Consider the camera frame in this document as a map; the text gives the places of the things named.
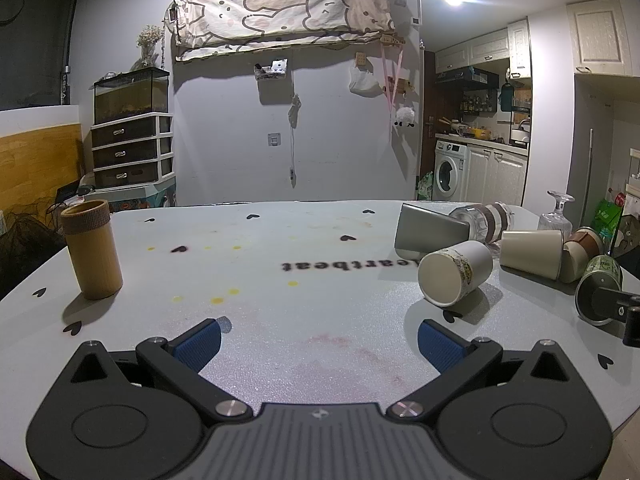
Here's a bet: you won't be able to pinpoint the printed blanket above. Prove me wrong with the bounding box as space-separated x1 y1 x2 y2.
167 0 397 62

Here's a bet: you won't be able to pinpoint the white kitchen wall cabinets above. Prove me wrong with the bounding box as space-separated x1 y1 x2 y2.
434 18 532 79

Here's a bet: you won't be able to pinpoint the wooden board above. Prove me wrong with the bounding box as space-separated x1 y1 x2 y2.
0 122 84 212

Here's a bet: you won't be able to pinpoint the clear glass bottle white sleeve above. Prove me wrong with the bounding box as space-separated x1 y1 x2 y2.
449 201 516 247

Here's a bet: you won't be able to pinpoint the patterned storage box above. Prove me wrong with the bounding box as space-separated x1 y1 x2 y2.
107 182 177 212

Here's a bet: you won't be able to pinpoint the tall white cabinet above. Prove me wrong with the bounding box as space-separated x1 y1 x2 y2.
566 0 634 77

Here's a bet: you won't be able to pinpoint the black netting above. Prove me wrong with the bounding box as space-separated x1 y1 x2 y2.
0 199 68 302

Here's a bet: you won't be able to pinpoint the brown bamboo cup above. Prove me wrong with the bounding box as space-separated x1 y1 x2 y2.
60 199 124 301

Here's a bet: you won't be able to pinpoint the glass fish tank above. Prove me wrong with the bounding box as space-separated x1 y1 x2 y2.
93 67 171 125

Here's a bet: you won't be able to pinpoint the small wall shelf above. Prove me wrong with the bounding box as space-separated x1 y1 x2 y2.
253 57 289 81

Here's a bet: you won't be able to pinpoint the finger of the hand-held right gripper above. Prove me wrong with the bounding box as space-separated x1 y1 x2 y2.
593 287 632 319
623 296 640 347

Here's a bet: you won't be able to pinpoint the white hanging bag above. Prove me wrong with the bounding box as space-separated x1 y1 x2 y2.
348 67 379 94

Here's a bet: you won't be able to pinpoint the dark curtain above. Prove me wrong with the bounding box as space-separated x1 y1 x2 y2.
0 0 84 110

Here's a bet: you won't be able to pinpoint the beige paper cup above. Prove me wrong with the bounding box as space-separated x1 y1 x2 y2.
500 230 565 281

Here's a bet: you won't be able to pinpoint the pink ribbon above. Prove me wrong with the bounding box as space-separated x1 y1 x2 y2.
379 40 409 112

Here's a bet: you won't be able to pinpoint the clear wine glass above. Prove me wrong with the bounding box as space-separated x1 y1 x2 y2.
537 190 576 234

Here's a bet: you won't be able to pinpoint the silver metal cup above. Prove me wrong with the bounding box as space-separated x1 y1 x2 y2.
394 203 471 261

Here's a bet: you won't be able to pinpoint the white base kitchen cabinet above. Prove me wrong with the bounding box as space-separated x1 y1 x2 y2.
465 144 529 207

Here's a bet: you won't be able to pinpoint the green printed cup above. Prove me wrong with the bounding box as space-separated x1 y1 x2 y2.
574 254 624 326

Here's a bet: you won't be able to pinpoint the black range hood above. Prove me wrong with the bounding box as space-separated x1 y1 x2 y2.
434 67 500 87

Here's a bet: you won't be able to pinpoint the white printed cup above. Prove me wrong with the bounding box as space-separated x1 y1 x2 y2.
417 240 494 309

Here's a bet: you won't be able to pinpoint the plastic drawer unit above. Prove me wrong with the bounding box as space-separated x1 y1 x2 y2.
90 113 176 191

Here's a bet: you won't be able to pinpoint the plush sheep toy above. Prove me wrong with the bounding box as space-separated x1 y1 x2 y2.
392 106 419 129

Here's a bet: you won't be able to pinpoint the spice rack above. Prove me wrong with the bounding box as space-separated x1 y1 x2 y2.
459 92 501 116

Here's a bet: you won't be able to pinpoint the dark printed board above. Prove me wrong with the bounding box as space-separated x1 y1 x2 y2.
610 204 640 278

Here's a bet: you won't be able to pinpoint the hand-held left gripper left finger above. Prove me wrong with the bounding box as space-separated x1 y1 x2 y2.
65 318 253 423

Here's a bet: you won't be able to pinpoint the green plastic bag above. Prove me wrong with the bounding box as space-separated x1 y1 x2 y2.
593 198 621 242

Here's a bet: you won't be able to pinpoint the dried flowers in vase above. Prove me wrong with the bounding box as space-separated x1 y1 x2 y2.
132 25 164 72

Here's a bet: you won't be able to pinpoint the brown coffee cup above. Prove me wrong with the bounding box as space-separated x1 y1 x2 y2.
559 227 606 284

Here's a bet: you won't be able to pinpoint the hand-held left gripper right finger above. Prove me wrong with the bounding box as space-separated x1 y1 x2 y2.
387 319 572 422

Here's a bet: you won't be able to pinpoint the white washing machine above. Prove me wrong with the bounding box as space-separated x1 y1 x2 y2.
433 139 469 205

